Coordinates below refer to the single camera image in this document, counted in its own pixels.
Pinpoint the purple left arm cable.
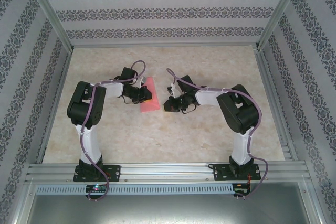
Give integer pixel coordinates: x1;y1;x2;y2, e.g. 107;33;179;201
80;60;146;203

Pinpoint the aluminium mounting rail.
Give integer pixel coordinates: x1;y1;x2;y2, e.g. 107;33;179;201
25;163;312;183

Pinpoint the thin black right gripper cable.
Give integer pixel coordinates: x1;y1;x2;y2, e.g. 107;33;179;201
181;105;198;115

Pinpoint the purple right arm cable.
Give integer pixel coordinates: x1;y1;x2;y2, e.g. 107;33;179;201
166;68;270;200

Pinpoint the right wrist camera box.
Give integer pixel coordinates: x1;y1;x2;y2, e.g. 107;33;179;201
166;83;180;98

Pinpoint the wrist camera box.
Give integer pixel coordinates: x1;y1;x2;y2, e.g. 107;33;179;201
166;83;180;98
135;76;148;88

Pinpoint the grey sheet metal tray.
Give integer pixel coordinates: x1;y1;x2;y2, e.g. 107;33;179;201
14;194;325;224

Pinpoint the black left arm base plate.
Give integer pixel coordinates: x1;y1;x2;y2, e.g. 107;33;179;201
73;165;122;183

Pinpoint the pink red cloth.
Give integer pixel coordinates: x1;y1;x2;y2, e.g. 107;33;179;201
140;76;161;113

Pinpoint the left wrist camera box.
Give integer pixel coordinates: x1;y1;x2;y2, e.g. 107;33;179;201
135;76;148;88

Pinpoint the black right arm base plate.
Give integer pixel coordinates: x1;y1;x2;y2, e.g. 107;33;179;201
213;163;262;182

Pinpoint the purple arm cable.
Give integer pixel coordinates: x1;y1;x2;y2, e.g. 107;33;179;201
166;68;270;200
80;60;146;203

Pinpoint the aluminium frame post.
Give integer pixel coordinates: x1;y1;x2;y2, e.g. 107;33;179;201
256;0;307;49
22;0;75;51

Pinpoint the slotted grey cable duct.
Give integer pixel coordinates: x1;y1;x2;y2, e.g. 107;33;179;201
35;184;234;195

